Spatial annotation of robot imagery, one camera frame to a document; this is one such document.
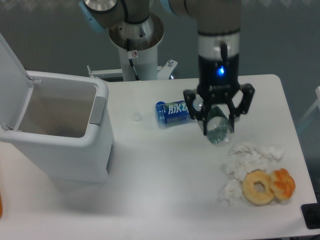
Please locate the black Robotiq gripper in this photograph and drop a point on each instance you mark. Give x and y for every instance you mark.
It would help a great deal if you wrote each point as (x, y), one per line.
(217, 78)

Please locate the clear crushed plastic bottle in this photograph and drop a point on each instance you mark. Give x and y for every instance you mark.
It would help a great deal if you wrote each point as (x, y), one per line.
(218, 127)

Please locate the blue labelled drink bottle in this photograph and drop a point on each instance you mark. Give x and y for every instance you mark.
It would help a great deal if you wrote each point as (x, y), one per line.
(171, 113)

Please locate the white bottle cap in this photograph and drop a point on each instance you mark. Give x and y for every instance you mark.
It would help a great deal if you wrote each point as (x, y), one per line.
(136, 116)

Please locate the white trash can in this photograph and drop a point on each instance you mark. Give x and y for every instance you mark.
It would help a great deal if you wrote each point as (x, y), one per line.
(61, 123)

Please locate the white trash can lid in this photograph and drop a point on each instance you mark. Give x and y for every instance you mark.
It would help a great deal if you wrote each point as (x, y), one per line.
(16, 88)

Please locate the large crumpled white tissue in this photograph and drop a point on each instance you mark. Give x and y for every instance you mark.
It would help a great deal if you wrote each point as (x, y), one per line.
(247, 157)

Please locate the small crumpled white tissue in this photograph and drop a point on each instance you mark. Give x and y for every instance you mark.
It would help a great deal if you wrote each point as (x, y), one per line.
(232, 192)

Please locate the twisted orange bread roll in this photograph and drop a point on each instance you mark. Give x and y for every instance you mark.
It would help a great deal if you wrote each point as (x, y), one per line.
(282, 184)

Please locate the black device at edge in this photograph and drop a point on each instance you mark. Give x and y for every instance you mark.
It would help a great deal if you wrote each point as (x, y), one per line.
(311, 215)

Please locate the orange object at edge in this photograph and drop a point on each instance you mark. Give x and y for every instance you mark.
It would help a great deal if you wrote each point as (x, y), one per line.
(1, 205)

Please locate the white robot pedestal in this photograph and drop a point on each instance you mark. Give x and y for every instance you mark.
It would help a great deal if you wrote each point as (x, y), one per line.
(137, 46)

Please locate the white frame at right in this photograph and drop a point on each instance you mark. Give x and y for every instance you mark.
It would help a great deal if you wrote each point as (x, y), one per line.
(311, 113)

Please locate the ring doughnut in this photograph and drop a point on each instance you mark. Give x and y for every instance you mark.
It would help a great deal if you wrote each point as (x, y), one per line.
(256, 188)

